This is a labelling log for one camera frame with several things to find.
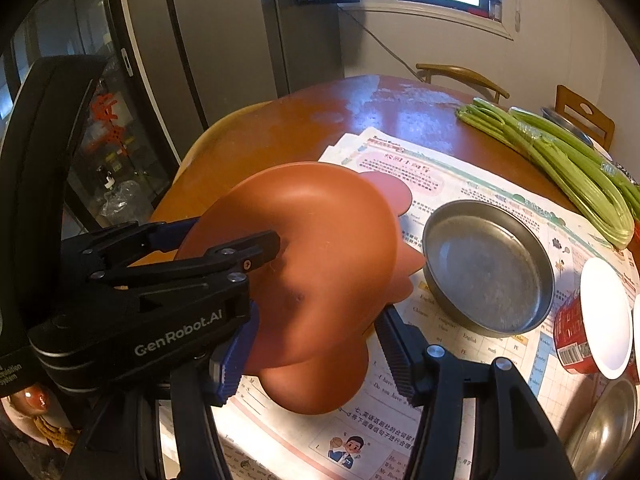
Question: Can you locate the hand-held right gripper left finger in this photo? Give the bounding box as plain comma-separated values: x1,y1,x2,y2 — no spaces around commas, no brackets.
70,305,261,480

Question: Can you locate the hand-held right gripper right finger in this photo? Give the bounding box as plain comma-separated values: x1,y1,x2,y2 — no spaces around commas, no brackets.
377,307,571,480

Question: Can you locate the tall-back wooden chair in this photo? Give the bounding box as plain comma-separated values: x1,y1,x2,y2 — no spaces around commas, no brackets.
554,85,616,152

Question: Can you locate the black wall cable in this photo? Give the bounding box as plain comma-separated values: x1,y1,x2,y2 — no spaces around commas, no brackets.
344,5,437,78

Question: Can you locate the glass door cabinet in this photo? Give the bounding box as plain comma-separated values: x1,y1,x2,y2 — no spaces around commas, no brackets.
0,0,178,233

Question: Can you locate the yellow wooden chair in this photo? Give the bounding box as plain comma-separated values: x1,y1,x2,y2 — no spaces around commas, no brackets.
149,101,273,228

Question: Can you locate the red instant noodle cup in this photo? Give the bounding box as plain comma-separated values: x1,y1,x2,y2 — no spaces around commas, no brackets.
554,257,636,380

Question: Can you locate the metal pot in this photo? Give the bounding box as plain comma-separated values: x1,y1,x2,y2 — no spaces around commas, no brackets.
541,106,610,150

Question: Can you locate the pink scalloped plate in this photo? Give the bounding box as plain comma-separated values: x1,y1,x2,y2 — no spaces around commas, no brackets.
262,172,427,417

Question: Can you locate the celery bunch with root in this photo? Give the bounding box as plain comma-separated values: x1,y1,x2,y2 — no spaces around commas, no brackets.
455,97,635,251

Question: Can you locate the shiny metal bowl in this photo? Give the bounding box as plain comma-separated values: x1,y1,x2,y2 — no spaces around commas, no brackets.
564,377,640,480

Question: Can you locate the wrapped celery bunch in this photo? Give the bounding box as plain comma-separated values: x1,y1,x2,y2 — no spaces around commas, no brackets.
509,106,640,201

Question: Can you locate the printed newspaper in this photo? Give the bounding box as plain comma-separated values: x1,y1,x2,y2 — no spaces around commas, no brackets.
210,127,640,480

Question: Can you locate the grey refrigerator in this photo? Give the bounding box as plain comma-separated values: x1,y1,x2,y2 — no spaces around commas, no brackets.
116,0,342,133

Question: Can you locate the red paper decoration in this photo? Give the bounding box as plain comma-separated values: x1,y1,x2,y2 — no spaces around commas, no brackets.
87,91,128,156

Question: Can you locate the round metal pan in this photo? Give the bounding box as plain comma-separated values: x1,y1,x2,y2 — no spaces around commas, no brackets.
422,200,557,339

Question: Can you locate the curved-back wooden chair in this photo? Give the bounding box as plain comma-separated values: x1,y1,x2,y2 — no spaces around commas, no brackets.
416,63,511,104

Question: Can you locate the orange round plate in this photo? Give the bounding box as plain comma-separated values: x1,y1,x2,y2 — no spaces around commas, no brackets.
177,160,401,378

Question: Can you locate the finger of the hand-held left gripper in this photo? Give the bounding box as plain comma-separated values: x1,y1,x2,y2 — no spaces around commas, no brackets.
87,230,282,293
60,219,201,271

